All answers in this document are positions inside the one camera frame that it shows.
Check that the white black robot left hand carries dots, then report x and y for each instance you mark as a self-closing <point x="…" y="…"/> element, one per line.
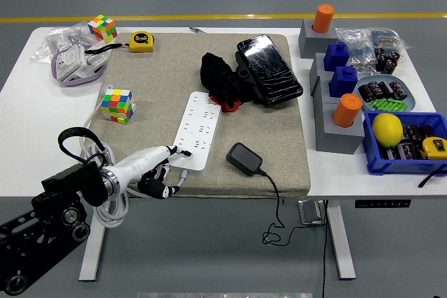
<point x="139" y="163"/>

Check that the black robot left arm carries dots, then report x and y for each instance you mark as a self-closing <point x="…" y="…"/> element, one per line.
<point x="52" y="207"/>

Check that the rubik's cube with white edges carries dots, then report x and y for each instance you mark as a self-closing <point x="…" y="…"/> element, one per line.
<point x="117" y="104"/>
<point x="102" y="28"/>

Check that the grey-brown fabric mat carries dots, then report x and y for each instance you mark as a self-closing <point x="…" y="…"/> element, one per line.
<point x="157" y="67"/>

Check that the white table leg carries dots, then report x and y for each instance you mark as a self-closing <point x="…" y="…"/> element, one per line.
<point x="92" y="252"/>
<point x="340" y="242"/>

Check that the black table control panel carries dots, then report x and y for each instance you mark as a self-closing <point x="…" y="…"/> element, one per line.
<point x="382" y="203"/>

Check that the black cloth with red trim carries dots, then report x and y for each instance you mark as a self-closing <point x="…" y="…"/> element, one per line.
<point x="216" y="71"/>

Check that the white socket boxes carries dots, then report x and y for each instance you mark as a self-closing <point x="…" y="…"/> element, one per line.
<point x="73" y="59"/>

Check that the blue plastic bin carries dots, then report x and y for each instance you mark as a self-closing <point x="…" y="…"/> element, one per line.
<point x="394" y="167"/>

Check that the black phone stand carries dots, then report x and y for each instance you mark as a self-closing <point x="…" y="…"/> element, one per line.
<point x="244" y="72"/>

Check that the dark pen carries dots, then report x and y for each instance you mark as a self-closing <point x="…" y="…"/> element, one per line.
<point x="195" y="29"/>

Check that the clear plastic bag white parts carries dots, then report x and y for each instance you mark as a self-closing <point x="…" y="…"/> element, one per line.
<point x="64" y="38"/>

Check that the yellow black tape measure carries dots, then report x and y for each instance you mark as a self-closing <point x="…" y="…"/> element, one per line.
<point x="434" y="148"/>

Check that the dark brown capacitor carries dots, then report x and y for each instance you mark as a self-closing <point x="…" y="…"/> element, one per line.
<point x="398" y="90"/>
<point x="412" y="133"/>
<point x="387" y="154"/>
<point x="375" y="88"/>
<point x="386" y="88"/>
<point x="428" y="130"/>
<point x="408" y="149"/>
<point x="366" y="92"/>

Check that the silver box under table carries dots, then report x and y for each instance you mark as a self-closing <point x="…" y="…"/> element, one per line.
<point x="309" y="212"/>

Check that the black glossy phone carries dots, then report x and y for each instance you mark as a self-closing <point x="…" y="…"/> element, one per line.
<point x="269" y="67"/>

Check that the yellow lemon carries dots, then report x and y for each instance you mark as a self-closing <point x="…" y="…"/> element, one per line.
<point x="387" y="130"/>

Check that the grey block with round hole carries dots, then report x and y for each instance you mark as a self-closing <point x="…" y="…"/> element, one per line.
<point x="311" y="44"/>
<point x="335" y="141"/>

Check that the grey block with square hole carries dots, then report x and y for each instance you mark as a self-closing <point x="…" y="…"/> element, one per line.
<point x="323" y="90"/>
<point x="317" y="66"/>

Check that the light blue plate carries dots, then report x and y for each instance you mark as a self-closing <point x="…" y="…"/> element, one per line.
<point x="410" y="100"/>

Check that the green small parts pile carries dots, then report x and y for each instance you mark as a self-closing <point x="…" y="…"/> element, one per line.
<point x="387" y="104"/>

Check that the orange cylinder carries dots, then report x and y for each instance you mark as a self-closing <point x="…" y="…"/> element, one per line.
<point x="346" y="111"/>
<point x="323" y="18"/>

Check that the blue square peg block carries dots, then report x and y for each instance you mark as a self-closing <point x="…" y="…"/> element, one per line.
<point x="344" y="82"/>
<point x="336" y="57"/>

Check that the dark capacitor cluster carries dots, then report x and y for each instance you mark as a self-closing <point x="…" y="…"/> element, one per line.
<point x="387" y="60"/>

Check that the clear plastic bag of parts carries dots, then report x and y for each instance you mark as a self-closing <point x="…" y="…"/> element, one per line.
<point x="354" y="41"/>

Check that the clear bag with blue parts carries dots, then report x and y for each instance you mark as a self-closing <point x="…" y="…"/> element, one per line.
<point x="386" y="37"/>

